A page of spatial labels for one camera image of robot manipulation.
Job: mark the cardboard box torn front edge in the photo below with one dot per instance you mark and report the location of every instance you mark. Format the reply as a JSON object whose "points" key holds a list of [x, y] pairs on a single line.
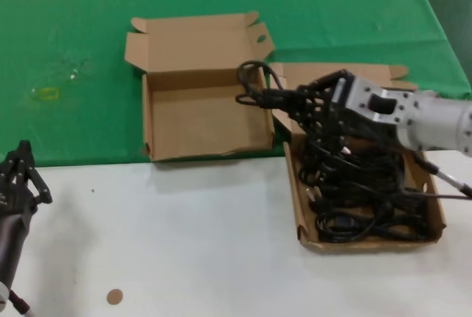
{"points": [[191, 121]]}

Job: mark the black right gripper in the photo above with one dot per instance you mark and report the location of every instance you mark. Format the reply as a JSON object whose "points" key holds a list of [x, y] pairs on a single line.
{"points": [[361, 129]]}

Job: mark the brown cardboard box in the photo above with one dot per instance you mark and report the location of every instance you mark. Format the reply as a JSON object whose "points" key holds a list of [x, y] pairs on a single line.
{"points": [[368, 247]]}

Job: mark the round brown cardboard disc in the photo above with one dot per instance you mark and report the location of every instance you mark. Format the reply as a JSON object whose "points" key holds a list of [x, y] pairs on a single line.
{"points": [[114, 296]]}

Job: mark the green tablecloth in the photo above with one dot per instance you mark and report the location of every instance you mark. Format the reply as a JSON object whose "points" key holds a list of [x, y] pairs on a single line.
{"points": [[73, 18]]}

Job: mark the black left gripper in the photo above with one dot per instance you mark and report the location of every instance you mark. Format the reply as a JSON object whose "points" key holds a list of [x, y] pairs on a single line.
{"points": [[14, 202]]}

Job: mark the small white tape scrap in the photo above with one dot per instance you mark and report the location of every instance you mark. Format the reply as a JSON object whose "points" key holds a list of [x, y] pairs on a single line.
{"points": [[75, 72]]}

